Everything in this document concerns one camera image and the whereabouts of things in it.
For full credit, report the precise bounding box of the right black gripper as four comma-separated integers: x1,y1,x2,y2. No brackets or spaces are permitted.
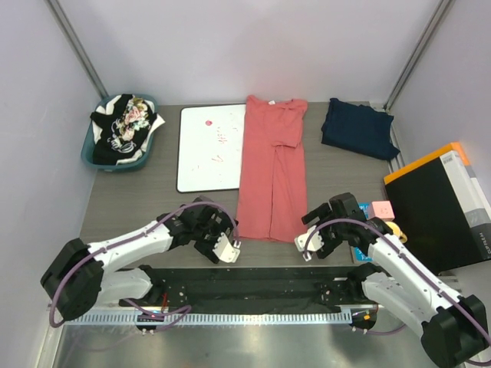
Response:
302,203,348,259

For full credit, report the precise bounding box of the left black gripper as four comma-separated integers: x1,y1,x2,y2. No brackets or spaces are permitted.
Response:
193,209,238,262

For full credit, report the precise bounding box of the red t shirt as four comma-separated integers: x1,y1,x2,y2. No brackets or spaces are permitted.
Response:
237,95,308,242

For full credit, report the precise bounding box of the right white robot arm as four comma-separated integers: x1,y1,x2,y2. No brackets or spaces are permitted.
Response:
295,192,490,367

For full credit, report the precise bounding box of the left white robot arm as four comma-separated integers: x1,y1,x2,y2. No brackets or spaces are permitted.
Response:
40,197,240,327

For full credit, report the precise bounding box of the blue illustrated book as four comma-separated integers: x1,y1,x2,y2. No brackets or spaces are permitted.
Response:
351,202,372,264

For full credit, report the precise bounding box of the pink power adapter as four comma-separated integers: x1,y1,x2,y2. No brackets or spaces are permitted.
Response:
367,201,395,222

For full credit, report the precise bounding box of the white board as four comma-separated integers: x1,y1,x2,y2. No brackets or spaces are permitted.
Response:
176,103,246,193

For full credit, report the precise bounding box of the yellow cup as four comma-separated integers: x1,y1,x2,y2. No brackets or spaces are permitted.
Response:
385,221,407,244

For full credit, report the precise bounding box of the folded navy t shirt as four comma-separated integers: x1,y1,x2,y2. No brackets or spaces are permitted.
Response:
321,98,400,161

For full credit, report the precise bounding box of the black orange box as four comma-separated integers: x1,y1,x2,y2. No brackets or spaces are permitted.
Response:
384,142,490,274

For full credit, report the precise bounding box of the black floral t shirt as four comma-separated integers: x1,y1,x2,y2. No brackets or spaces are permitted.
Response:
91,94,165,166

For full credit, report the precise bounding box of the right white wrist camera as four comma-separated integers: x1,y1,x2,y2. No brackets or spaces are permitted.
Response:
294,226,324,261

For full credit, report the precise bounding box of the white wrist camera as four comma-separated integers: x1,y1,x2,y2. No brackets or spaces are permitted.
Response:
294,226,324,261
213,232,242,263

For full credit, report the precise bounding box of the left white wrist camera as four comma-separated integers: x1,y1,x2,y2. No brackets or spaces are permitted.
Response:
213,232,242,263

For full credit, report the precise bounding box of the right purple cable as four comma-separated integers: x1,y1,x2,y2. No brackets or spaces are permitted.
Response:
302,218,491,365

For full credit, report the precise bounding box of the purple cable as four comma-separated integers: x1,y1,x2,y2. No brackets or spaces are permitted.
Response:
302,218,491,365
49,202,241,333

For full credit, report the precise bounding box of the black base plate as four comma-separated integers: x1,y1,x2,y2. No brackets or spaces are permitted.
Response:
135,266,373,315

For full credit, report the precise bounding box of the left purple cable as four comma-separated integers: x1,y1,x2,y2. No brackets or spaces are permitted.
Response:
49,202,241,333

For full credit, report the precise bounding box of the aluminium frame rail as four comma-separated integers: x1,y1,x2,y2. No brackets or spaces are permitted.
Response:
71,299,377,329

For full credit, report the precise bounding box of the right aluminium corner post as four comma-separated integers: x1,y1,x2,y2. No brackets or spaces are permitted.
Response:
383,0,455,111

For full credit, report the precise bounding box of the aluminium corner post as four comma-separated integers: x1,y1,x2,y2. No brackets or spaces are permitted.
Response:
44,0,109,99
383,0,455,111

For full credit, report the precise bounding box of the left aluminium corner post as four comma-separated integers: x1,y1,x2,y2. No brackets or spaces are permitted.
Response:
44,0,109,99

